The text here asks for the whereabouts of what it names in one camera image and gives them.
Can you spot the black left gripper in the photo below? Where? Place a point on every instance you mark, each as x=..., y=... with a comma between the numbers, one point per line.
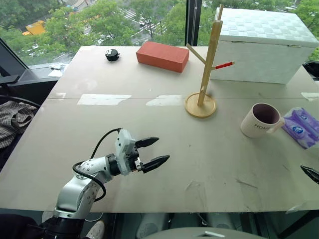
x=135, y=159

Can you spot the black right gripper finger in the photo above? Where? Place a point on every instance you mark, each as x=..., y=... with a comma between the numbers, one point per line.
x=312, y=172

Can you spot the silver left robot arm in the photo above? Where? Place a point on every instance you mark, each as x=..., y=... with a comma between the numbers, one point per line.
x=74, y=191

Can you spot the white mug maroon interior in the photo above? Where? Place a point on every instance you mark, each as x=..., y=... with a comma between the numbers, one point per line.
x=256, y=124

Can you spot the wooden mug tree stand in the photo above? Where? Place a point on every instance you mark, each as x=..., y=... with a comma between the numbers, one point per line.
x=207, y=74

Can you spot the purple tissue pack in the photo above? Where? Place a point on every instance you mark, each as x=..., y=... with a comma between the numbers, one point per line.
x=301, y=127

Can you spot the grey rounded robot leg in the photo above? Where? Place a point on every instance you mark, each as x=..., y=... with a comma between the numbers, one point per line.
x=220, y=220
x=152, y=224

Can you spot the grey rounded robot torso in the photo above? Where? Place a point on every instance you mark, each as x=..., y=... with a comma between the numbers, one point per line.
x=199, y=234

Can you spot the red foam brick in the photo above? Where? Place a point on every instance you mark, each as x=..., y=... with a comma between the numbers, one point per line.
x=162, y=56

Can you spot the white shoe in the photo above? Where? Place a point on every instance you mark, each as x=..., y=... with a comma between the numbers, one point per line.
x=96, y=230

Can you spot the black round spotted gadget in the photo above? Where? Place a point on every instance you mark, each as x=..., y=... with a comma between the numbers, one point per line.
x=112, y=54

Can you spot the white foam box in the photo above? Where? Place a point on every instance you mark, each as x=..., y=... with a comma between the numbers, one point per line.
x=259, y=47

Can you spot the checkered brown cloth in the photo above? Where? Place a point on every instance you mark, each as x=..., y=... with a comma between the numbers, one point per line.
x=13, y=120

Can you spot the yellow truck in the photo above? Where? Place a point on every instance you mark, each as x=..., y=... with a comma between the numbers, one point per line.
x=35, y=28

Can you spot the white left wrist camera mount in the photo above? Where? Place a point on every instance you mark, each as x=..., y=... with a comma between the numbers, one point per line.
x=123, y=147

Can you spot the black window post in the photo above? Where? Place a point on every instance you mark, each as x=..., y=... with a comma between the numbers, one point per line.
x=193, y=22

